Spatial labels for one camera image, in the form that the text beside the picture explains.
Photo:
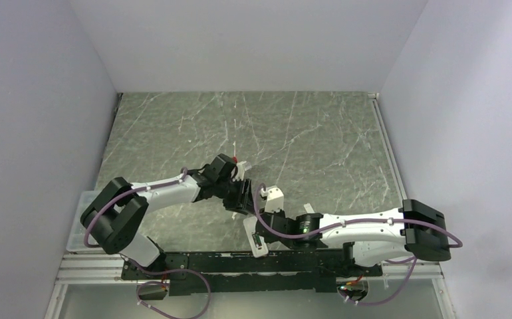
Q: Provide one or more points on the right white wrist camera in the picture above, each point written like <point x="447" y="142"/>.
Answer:
<point x="274" y="199"/>

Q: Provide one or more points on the aluminium frame rail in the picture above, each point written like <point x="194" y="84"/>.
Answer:
<point x="373" y="99"/>

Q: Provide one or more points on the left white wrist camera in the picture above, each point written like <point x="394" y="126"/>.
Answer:
<point x="240" y="170"/>

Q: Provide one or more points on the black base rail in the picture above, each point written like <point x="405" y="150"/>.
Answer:
<point x="239" y="271"/>

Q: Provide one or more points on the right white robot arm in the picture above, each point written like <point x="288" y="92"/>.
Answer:
<point x="414" y="230"/>

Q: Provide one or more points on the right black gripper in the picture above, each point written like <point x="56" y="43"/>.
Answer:
<point x="280" y="213"/>

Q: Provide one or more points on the clear plastic organizer box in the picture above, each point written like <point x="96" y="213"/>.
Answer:
<point x="75" y="243"/>

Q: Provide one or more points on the white battery cover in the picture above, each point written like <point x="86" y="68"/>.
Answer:
<point x="308" y="208"/>

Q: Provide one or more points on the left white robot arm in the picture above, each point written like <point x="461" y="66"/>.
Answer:
<point x="112" y="221"/>

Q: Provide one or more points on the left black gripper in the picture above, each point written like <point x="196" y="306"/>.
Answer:
<point x="243" y="203"/>

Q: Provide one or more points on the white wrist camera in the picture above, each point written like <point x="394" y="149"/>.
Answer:
<point x="274" y="199"/>
<point x="240" y="170"/>

